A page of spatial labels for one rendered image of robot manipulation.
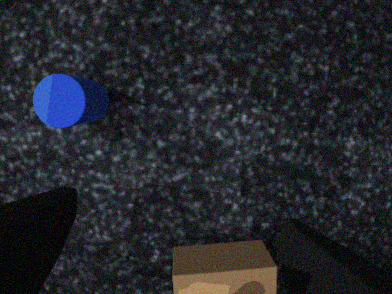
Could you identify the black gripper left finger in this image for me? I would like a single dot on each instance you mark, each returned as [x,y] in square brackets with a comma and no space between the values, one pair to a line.
[33,231]

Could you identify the tan rectangular block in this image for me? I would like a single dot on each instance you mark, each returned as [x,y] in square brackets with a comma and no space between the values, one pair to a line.
[224,268]

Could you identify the blue cylinder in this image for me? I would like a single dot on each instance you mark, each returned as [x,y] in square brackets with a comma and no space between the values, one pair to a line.
[63,101]

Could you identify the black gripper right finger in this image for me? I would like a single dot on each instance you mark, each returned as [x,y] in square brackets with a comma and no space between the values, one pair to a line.
[312,263]

